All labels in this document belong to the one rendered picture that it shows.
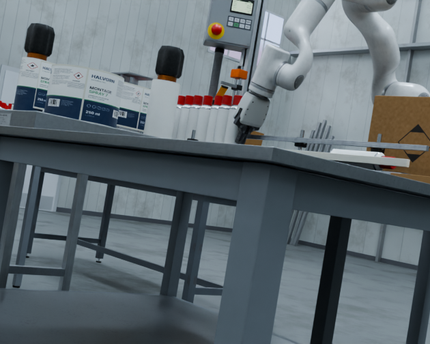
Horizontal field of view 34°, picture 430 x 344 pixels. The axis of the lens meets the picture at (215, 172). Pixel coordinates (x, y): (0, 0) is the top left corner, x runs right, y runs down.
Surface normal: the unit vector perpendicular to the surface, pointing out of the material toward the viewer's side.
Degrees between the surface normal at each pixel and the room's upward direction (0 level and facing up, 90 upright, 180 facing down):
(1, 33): 90
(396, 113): 90
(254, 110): 110
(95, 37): 90
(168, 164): 90
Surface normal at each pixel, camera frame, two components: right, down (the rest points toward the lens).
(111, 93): 0.79, 0.11
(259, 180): -0.76, -0.14
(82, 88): 0.14, 0.00
